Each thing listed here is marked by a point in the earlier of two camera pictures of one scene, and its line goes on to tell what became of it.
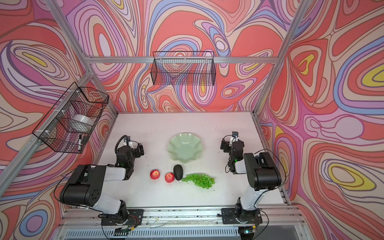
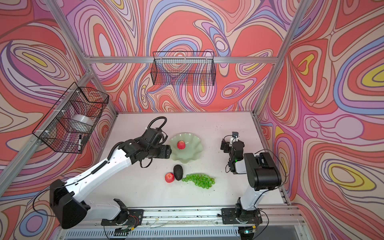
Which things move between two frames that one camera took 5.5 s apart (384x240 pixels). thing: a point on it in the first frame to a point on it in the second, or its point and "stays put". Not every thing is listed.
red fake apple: (169, 177) stays put
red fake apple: (154, 174) to (181, 144)
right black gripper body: (227, 149) stays put
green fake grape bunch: (203, 180) stays put
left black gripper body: (136, 153) to (161, 152)
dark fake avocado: (178, 172) stays put
